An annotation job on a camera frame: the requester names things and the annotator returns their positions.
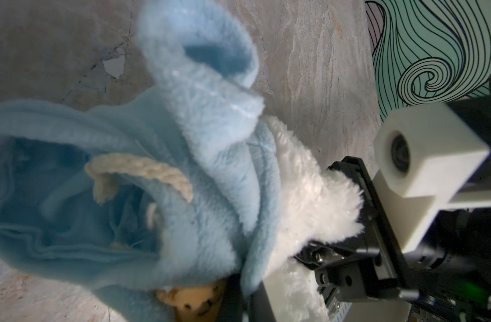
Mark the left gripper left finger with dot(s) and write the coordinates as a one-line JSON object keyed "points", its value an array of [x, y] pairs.
{"points": [[234, 307]]}

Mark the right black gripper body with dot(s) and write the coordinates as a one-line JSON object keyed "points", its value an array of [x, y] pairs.
{"points": [[448, 275]]}

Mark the light blue fleece hoodie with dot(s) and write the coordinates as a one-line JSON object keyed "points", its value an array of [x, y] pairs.
{"points": [[180, 187]]}

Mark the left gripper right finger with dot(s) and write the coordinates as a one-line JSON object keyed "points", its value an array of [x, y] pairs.
{"points": [[260, 309]]}

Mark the white teddy bear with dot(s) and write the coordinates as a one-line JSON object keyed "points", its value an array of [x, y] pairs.
{"points": [[317, 205]]}

